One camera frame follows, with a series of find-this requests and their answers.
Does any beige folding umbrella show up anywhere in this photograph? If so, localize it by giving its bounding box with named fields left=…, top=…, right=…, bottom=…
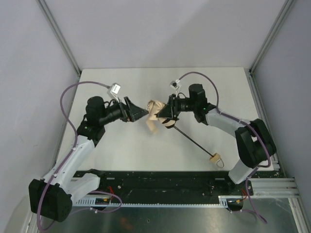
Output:
left=146, top=100, right=225, bottom=168

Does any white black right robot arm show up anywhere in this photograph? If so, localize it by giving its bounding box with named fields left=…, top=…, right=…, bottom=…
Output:
left=156, top=83, right=276, bottom=184

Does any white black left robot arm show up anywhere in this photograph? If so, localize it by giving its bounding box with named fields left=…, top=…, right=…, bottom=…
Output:
left=29, top=96, right=149, bottom=222

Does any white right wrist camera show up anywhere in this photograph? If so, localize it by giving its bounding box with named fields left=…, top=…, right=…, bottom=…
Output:
left=170, top=79, right=181, bottom=96

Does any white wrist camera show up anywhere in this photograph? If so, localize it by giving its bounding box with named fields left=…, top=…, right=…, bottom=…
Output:
left=107, top=83, right=121, bottom=102
left=170, top=79, right=181, bottom=96

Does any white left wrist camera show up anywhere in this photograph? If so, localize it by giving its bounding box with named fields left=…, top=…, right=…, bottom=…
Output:
left=107, top=83, right=121, bottom=102

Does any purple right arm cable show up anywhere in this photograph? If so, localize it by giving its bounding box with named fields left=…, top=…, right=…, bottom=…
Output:
left=178, top=71, right=272, bottom=224

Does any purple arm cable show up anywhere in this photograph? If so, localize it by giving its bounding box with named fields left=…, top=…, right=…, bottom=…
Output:
left=36, top=81, right=123, bottom=231
left=178, top=71, right=272, bottom=224

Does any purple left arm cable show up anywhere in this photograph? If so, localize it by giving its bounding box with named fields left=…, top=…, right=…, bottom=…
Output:
left=36, top=81, right=123, bottom=231

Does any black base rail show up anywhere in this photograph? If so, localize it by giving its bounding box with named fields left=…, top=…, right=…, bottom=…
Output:
left=88, top=169, right=254, bottom=205

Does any aluminium right side rail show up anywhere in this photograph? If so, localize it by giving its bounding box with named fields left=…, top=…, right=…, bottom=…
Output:
left=246, top=69, right=280, bottom=170

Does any grey slotted cable duct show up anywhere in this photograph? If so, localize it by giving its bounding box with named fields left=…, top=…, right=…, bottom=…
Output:
left=72, top=196, right=229, bottom=208

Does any aluminium front cross rail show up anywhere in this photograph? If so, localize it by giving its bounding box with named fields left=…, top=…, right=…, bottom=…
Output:
left=250, top=178, right=299, bottom=199

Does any aluminium left corner post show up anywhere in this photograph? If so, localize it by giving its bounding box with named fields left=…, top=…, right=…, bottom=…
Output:
left=36, top=0, right=82, bottom=77

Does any aluminium corner frame post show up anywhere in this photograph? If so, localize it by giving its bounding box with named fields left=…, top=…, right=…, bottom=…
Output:
left=249, top=0, right=296, bottom=75

